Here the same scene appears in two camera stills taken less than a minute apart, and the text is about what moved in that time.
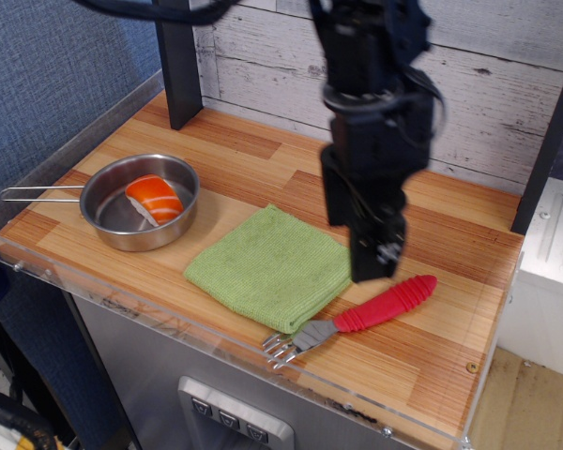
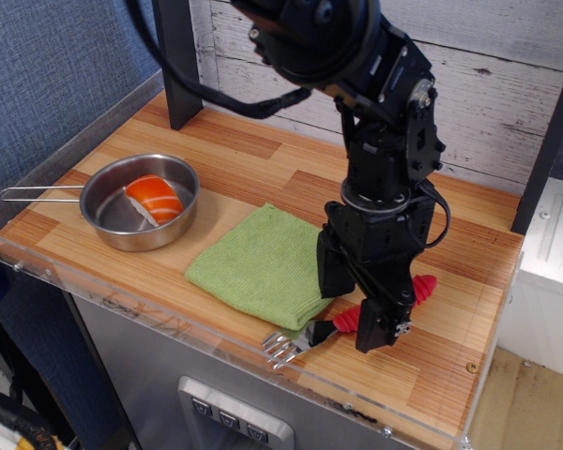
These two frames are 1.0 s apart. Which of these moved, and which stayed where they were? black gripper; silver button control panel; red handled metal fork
Moved: black gripper
Stayed: silver button control panel; red handled metal fork
